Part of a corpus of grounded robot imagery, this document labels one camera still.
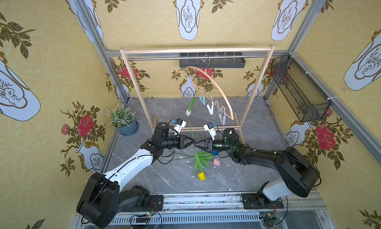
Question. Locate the small circuit board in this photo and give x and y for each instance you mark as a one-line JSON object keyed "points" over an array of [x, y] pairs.
{"points": [[143, 218]]}

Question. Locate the potted green plant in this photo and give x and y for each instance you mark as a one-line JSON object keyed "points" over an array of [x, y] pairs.
{"points": [[123, 119]]}

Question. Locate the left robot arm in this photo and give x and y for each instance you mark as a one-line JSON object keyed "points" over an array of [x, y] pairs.
{"points": [[104, 195]]}

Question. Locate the grey clothes peg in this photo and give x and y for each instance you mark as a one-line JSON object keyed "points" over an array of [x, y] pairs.
{"points": [[222, 118]]}

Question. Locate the wooden clothes rack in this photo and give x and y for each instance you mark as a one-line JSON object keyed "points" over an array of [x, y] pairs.
{"points": [[161, 54]]}

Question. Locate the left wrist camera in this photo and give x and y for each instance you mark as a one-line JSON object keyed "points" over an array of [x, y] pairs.
{"points": [[178, 125]]}

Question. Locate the aluminium mounting rail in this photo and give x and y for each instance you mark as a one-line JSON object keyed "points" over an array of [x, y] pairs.
{"points": [[226, 207]]}

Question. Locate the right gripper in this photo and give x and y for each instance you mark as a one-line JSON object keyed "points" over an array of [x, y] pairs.
{"points": [[207, 144]]}

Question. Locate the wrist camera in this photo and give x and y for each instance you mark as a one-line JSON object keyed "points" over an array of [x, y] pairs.
{"points": [[178, 125], [210, 128]]}

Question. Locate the orange curved clip hanger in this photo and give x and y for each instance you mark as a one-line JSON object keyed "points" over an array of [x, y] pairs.
{"points": [[204, 82]]}

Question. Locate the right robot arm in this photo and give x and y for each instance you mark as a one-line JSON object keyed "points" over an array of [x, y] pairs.
{"points": [[298, 176]]}

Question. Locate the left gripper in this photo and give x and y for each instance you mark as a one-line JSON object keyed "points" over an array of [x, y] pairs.
{"points": [[183, 141]]}

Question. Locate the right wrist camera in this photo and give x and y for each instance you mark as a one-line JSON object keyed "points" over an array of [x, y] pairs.
{"points": [[210, 128]]}

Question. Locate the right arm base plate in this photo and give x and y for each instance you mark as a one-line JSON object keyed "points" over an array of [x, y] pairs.
{"points": [[259, 201]]}

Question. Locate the blue tulip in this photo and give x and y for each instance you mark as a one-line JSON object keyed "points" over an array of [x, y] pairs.
{"points": [[207, 154]]}

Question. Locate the teal clothes peg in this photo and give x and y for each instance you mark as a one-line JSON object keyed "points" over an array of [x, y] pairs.
{"points": [[202, 99]]}

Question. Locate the white tulip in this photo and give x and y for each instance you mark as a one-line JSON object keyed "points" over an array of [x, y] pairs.
{"points": [[188, 111]]}

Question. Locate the white clothes peg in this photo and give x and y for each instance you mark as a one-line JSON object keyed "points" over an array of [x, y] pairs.
{"points": [[210, 108]]}

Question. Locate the black wire mesh basket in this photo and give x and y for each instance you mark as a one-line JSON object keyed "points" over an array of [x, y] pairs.
{"points": [[304, 96]]}

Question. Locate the yellow tulip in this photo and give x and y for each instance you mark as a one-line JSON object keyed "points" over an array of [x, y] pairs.
{"points": [[198, 165]]}

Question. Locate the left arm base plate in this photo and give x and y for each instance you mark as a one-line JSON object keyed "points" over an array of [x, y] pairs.
{"points": [[149, 203]]}

